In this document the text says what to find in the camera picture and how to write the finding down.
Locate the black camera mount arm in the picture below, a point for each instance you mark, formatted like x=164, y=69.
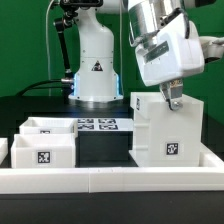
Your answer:
x=70, y=12

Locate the white drawer cabinet box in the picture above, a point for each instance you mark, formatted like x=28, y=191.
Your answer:
x=163, y=137

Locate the white drawer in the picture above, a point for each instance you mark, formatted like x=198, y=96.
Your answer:
x=49, y=125
x=43, y=151

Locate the white marker tag plate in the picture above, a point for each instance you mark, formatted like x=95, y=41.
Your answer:
x=105, y=124

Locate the white front fence wall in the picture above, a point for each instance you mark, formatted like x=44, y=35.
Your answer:
x=92, y=180

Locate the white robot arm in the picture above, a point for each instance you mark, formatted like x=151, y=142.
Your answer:
x=96, y=81

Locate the white fence wall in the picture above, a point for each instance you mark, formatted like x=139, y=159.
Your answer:
x=3, y=149
x=92, y=180
x=208, y=158

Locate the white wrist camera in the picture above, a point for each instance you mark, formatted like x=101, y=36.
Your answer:
x=212, y=47

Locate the white front drawer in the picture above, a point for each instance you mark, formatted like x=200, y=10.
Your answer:
x=43, y=151

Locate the white right fence wall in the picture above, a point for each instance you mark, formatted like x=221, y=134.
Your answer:
x=208, y=158

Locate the white left fence wall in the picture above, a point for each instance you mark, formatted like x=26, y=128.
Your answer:
x=3, y=149

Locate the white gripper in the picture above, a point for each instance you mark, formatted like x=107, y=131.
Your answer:
x=174, y=57

